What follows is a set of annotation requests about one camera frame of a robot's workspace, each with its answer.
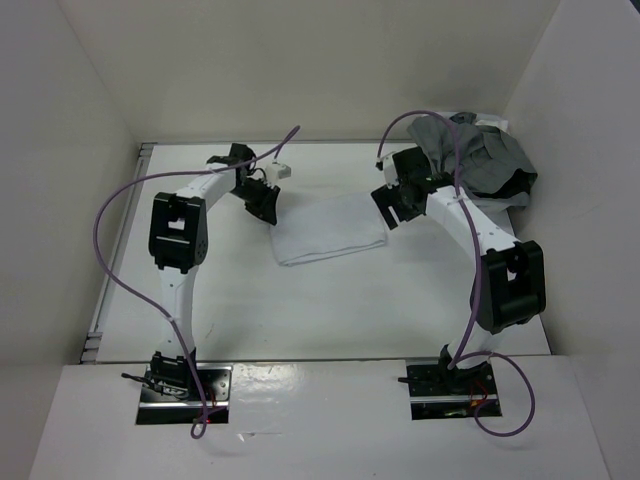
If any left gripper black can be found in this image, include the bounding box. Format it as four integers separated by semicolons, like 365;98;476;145
230;179;281;226

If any white skirt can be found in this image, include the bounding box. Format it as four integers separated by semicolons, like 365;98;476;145
270;193;387;267

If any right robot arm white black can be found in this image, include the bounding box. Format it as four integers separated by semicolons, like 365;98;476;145
371;148;546;394

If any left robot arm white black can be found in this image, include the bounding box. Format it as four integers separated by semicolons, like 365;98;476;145
148;143;280;400

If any grey skirt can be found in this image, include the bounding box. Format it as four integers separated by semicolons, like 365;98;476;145
407;112;538;208

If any black garment in basket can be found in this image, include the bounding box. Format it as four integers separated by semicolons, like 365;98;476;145
495;169;538;209

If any white laundry basket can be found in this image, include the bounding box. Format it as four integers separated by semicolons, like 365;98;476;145
408;112;512;214

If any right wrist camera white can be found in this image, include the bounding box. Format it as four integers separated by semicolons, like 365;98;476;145
375;153;398;186

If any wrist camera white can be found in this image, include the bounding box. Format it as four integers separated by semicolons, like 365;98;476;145
264;161;292;184
375;153;398;186

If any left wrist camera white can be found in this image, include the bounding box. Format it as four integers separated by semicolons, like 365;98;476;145
264;161;292;184

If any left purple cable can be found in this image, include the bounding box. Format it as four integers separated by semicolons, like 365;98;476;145
93;124;302;440

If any purple cable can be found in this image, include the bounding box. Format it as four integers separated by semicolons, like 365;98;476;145
93;124;302;440
375;109;536;437

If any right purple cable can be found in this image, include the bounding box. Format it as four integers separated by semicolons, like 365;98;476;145
375;109;536;437

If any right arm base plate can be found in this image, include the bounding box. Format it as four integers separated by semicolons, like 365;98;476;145
398;359;502;420

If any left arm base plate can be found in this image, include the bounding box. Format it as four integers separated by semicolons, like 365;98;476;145
121;364;232;425

